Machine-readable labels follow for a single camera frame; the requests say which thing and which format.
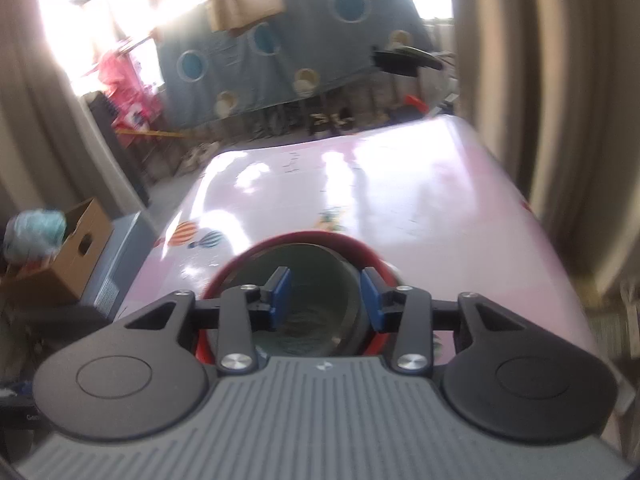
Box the red and black bowl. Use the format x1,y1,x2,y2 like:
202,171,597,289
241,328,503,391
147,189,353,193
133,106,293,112
195,230,401,366

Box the small dark green bowl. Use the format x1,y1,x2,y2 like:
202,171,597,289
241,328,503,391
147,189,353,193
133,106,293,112
240,244,362,358

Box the blue blanket with circles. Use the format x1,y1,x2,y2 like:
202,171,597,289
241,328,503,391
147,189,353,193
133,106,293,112
155,0,436,128

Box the pale green plastic bag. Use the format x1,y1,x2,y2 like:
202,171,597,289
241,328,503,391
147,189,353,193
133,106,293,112
2,208,68,266

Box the beige curtain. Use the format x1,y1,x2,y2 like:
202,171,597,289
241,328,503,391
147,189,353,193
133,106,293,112
0,0,151,241
450,0,640,291

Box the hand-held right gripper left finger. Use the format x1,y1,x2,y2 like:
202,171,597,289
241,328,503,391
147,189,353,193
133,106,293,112
121,266,293,375

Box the cardboard box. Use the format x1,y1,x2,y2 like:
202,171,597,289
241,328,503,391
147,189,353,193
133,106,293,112
0,197,116,306

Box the grey-green bowl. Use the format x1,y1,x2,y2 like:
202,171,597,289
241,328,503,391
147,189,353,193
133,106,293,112
232,241,373,360

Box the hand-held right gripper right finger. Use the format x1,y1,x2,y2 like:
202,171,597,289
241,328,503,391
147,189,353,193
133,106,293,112
361,266,533,376

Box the yellow stick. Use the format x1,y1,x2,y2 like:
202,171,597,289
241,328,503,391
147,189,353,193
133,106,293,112
115,127,186,141

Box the pink hanging clothes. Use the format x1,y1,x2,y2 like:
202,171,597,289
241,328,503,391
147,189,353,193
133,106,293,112
82,45,166,148

